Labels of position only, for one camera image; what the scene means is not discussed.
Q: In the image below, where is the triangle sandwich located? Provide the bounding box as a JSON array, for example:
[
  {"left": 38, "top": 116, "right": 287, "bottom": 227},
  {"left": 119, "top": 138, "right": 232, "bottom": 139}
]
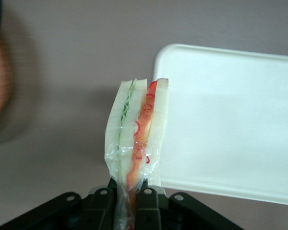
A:
[{"left": 103, "top": 77, "right": 170, "bottom": 230}]

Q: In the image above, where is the brown wicker basket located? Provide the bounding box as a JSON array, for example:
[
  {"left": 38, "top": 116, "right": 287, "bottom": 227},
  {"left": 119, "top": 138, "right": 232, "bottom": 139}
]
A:
[{"left": 0, "top": 37, "right": 15, "bottom": 130}]

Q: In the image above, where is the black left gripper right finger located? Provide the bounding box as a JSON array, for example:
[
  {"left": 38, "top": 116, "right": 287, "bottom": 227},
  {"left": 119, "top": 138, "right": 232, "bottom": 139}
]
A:
[{"left": 136, "top": 180, "right": 242, "bottom": 230}]

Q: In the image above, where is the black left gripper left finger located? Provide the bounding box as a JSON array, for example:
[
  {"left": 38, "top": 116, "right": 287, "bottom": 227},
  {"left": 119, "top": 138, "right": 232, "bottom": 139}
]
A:
[{"left": 0, "top": 178, "right": 118, "bottom": 230}]

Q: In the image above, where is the beige plastic tray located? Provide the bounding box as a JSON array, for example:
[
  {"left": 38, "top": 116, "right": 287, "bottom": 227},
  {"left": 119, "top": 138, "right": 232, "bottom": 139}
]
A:
[{"left": 151, "top": 43, "right": 288, "bottom": 207}]

